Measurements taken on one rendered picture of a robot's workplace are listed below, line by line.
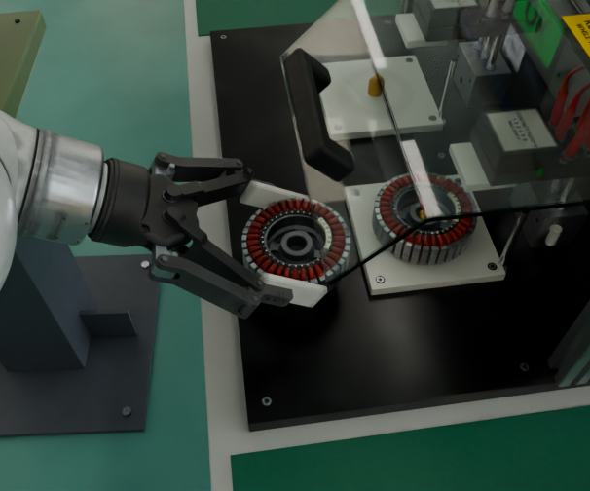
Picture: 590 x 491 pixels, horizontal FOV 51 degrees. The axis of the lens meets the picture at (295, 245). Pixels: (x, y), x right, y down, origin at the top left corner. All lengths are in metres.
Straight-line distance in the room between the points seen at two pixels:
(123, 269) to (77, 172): 1.16
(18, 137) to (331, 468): 0.40
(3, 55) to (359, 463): 0.77
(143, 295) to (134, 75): 0.92
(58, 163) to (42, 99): 1.74
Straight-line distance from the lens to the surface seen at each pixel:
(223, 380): 0.66
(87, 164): 0.53
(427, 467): 0.63
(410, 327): 0.67
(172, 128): 2.04
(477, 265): 0.71
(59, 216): 0.53
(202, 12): 1.12
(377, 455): 0.63
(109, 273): 1.68
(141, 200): 0.54
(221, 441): 0.63
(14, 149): 0.51
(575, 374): 0.66
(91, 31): 2.53
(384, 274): 0.68
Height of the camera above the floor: 1.34
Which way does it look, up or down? 53 degrees down
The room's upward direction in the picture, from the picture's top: straight up
